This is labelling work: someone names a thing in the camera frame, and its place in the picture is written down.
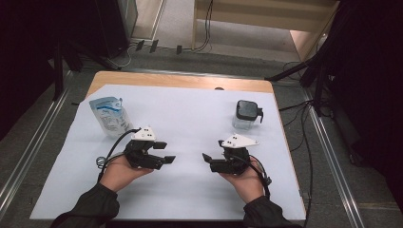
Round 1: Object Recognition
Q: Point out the glass jar with black lid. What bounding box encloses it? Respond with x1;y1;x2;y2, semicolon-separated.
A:
232;100;264;131

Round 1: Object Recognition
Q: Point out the black tripod stand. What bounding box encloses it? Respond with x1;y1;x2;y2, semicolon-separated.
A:
264;47;336;117

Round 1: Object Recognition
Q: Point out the left hand-held gripper black cable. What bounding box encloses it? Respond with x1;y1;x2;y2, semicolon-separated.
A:
95;127;142;183

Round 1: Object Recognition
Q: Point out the black cabinet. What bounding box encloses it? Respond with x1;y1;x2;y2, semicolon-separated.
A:
94;0;139;59

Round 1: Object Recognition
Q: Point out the black floor cable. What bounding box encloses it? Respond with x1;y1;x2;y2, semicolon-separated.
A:
278;100;317;228

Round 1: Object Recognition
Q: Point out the hand-held gripper black cable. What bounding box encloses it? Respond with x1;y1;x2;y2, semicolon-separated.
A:
236;154;273;200
95;127;142;183

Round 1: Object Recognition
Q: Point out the white floor cable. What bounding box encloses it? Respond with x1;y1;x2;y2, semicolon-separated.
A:
106;43;138;69

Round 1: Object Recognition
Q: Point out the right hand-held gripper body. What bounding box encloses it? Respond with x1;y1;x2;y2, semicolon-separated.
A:
208;133;259;176

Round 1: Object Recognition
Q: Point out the person's left hand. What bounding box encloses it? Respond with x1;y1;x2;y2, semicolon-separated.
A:
99;154;155;193

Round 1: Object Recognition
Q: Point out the metal floor rail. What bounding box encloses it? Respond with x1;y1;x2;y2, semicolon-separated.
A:
300;88;366;228
0;70;74;218

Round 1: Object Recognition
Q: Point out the black metal stand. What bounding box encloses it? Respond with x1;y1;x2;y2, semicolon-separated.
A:
47;37;122;102

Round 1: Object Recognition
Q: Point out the right hand-held gripper black cable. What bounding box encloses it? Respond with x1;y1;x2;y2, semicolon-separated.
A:
236;154;273;200

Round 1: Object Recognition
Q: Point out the light wooden frame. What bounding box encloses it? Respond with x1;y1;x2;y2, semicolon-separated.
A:
191;0;340;63

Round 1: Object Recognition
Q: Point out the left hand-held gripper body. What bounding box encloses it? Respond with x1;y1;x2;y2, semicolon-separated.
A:
123;126;166;171

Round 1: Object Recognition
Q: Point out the white and blue salt pouch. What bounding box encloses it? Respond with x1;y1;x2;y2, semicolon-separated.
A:
88;96;134;138

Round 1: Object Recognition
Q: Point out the person's right hand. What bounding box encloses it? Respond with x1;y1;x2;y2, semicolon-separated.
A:
219;157;266;203

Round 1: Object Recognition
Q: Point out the black hanging cable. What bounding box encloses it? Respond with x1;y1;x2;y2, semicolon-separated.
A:
193;0;214;52

